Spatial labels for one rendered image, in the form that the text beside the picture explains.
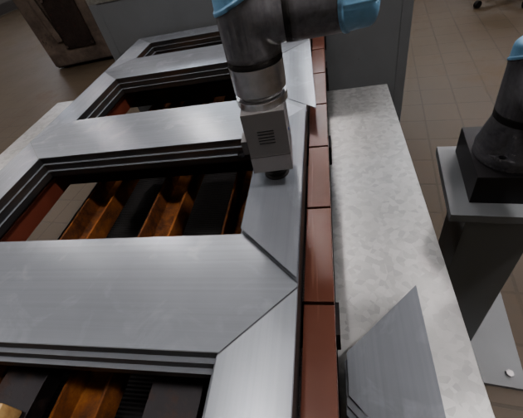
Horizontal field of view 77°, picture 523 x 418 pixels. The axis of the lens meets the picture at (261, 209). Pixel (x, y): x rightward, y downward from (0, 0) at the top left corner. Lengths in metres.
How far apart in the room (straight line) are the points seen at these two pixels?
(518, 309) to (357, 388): 1.07
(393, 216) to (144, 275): 0.52
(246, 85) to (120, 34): 1.33
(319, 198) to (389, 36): 1.10
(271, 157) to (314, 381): 0.31
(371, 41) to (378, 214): 0.97
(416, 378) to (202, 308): 0.31
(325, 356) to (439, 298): 0.29
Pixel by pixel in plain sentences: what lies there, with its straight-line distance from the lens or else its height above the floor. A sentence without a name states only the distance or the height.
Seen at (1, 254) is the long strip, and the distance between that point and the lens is 0.74.
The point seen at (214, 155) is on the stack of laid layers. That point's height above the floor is 0.83.
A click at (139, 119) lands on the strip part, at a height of 0.86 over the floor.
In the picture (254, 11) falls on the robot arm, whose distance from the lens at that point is 0.44.
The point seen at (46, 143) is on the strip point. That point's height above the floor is 0.86.
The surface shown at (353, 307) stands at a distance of 0.63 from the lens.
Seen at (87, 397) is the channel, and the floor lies 0.68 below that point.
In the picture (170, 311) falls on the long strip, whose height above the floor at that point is 0.86.
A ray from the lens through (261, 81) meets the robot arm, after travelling 0.46.
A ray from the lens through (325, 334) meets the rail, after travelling 0.44.
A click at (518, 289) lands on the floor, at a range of 1.58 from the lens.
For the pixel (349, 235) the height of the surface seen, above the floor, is 0.68.
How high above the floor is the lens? 1.23
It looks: 44 degrees down
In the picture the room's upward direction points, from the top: 15 degrees counter-clockwise
